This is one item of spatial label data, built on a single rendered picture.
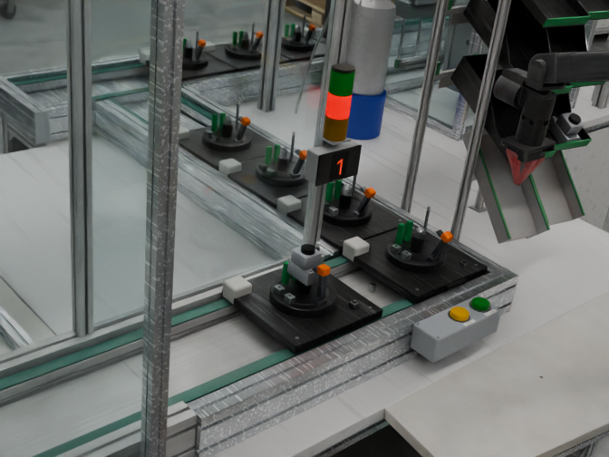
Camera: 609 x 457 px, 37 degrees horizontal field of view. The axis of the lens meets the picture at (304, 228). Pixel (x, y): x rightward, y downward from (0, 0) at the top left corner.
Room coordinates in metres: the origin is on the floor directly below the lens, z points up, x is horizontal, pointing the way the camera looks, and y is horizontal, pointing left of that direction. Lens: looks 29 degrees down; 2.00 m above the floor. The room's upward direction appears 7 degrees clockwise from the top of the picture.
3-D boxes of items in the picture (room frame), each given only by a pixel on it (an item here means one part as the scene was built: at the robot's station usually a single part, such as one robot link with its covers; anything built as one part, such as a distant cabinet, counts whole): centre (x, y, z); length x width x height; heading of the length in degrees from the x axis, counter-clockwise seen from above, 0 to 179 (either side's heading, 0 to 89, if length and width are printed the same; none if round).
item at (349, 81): (1.77, -0.04, 1.38); 0.05 x 0.05 x 0.05
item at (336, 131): (1.77, -0.04, 1.28); 0.05 x 0.05 x 0.05
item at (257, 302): (1.58, -0.01, 0.96); 0.24 x 0.24 x 0.02; 44
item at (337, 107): (1.77, -0.04, 1.33); 0.05 x 0.05 x 0.05
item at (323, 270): (1.55, -0.04, 1.04); 0.04 x 0.02 x 0.08; 44
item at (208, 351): (1.62, -0.03, 0.91); 0.84 x 0.28 x 0.10; 134
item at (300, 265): (1.59, -0.01, 1.06); 0.08 x 0.04 x 0.07; 44
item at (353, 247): (1.81, -0.26, 1.01); 0.24 x 0.24 x 0.13; 44
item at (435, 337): (1.60, -0.35, 0.93); 0.21 x 0.07 x 0.06; 134
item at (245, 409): (1.51, -0.17, 0.91); 0.89 x 0.06 x 0.11; 134
